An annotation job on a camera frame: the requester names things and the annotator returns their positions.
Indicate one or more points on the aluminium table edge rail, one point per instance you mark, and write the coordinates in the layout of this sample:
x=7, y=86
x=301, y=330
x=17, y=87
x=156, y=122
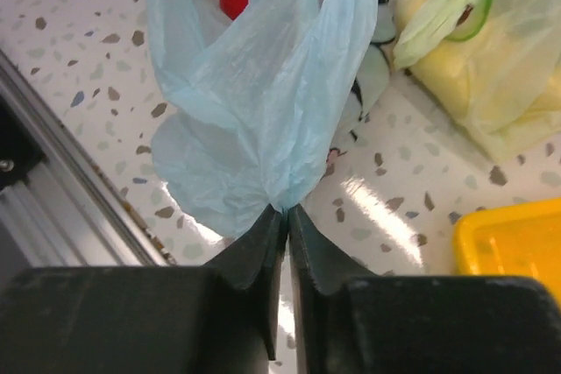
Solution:
x=62, y=210

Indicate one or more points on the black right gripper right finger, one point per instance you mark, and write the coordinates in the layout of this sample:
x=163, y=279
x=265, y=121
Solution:
x=350, y=320

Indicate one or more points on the yellow plastic tray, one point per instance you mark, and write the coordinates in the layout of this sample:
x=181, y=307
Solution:
x=519, y=240

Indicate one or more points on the light blue plastic bag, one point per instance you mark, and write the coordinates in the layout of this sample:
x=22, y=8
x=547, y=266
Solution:
x=260, y=101

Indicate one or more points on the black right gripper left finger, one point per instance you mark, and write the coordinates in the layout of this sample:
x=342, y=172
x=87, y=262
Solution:
x=220, y=317

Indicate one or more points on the green avocado plastic bag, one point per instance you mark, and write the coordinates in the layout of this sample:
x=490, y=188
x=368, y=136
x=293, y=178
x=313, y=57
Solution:
x=493, y=64

